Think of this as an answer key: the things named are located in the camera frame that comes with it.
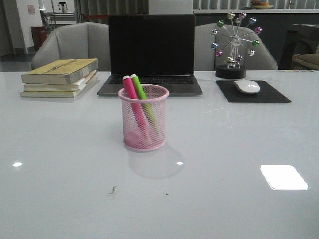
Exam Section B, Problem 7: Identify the red bin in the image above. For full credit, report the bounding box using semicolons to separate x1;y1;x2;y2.
31;26;48;50

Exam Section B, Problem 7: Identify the fruit bowl on counter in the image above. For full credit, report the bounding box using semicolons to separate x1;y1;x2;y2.
250;0;274;10

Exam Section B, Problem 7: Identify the left grey armchair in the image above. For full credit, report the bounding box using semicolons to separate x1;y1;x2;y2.
31;22;111;71

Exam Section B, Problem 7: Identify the right grey armchair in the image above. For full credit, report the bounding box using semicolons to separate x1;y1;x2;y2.
194;23;278;71

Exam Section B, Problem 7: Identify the dark side table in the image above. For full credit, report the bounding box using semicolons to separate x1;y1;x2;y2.
279;24;319;70

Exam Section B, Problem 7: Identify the bottom cream book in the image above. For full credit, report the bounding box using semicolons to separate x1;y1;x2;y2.
20;76;96;98

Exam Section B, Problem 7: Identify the olive cushion at right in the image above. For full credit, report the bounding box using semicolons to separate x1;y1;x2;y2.
292;53;319;70

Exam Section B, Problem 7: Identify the middle cream book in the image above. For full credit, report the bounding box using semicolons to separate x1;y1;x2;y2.
24;70;97;92

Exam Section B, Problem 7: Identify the dark grey open laptop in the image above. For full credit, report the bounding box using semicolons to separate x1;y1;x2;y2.
97;14;202;97

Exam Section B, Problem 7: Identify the black mouse pad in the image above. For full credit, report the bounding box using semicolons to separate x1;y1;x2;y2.
216;80;291;103

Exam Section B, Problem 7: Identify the cream book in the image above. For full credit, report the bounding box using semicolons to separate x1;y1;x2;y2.
20;76;96;98
24;70;97;92

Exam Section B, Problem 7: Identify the white computer mouse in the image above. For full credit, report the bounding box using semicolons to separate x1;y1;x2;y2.
234;79;260;94

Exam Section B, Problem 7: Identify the pink highlighter pen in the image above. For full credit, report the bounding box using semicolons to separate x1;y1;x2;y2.
122;75;150;143

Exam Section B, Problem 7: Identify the green highlighter pen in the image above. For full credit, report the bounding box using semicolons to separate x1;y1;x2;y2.
130;74;159;134

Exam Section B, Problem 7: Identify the ferris wheel desk ornament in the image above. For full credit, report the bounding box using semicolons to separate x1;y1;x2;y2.
211;11;260;79

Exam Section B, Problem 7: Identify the grey armchair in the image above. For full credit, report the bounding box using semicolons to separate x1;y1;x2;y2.
194;23;278;71
31;22;111;71

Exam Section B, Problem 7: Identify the top yellow book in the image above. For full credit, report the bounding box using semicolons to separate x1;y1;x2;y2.
21;58;99;85

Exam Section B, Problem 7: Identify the pink mesh pen holder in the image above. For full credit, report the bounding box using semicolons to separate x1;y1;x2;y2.
118;84;169;151

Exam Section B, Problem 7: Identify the white box behind laptop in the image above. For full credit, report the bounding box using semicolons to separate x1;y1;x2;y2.
148;0;193;15

